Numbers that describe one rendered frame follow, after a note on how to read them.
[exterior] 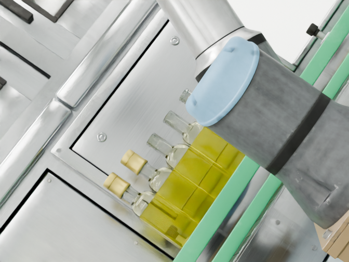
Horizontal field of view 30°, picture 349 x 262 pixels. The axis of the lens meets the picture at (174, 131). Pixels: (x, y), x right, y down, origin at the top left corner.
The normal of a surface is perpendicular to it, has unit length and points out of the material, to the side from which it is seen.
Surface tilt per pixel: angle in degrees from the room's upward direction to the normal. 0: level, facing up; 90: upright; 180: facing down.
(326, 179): 72
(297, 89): 91
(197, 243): 90
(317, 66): 90
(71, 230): 90
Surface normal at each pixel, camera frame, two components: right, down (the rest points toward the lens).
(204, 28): -0.29, 0.14
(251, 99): -0.13, 0.00
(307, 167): -0.59, 0.15
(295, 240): 0.04, -0.25
